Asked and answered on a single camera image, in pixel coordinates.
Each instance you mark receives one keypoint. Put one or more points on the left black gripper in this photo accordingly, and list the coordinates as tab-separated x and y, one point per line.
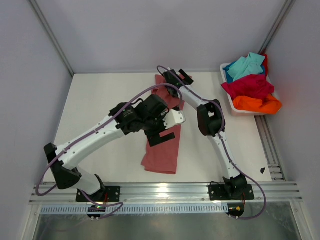
154	138

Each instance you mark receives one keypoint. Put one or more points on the salmon pink t shirt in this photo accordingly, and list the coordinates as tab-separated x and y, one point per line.
163	158

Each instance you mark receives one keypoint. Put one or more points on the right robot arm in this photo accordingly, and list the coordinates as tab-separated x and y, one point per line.
212	124

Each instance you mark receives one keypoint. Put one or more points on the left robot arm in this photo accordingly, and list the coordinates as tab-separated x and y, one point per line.
151	116

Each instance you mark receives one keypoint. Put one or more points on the white plastic bin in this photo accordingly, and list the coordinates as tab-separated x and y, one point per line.
233	111

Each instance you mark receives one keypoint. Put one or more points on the teal t shirt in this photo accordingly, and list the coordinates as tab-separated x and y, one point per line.
253	64

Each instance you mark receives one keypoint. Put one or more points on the crimson red t shirt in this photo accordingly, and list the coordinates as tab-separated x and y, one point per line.
253	86

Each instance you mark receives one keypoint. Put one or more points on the left black controller board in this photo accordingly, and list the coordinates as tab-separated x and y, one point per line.
95	212

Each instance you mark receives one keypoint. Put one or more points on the black controller board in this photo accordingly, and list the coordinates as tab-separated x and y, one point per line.
235	210
95	212

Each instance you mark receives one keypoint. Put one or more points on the orange t shirt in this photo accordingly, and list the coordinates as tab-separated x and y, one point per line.
269	105

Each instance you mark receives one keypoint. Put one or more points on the red t shirt in bin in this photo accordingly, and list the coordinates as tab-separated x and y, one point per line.
265	65

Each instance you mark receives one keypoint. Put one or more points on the right black controller board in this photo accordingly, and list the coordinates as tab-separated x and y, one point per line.
235	210

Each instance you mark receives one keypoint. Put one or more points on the small black scrap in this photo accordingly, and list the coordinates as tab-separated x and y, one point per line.
262	170

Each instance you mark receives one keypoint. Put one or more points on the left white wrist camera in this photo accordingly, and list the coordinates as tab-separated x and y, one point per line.
174	118

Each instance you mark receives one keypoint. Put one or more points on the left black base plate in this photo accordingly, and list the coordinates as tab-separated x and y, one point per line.
111	194

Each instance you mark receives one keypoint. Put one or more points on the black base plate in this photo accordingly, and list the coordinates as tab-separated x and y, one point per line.
111	194
217	192

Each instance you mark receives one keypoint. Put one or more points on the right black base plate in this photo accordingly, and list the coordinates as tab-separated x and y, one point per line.
217	192

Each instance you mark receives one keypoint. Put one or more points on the slotted grey cable duct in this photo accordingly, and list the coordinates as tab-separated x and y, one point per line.
139	209

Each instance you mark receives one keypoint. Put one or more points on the right side aluminium rail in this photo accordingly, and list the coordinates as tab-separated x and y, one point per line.
269	147

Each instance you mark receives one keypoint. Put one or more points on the aluminium rail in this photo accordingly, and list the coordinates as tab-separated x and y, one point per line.
194	192
269	147

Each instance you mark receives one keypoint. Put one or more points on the right corner aluminium post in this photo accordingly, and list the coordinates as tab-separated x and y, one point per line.
277	24

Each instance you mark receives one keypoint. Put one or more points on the corner aluminium post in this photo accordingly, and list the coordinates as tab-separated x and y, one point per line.
51	36
277	24

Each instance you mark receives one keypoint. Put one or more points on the aluminium front rail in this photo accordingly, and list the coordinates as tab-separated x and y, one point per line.
194	192

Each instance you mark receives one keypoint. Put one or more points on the left corner aluminium post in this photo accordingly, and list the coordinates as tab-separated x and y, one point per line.
51	36

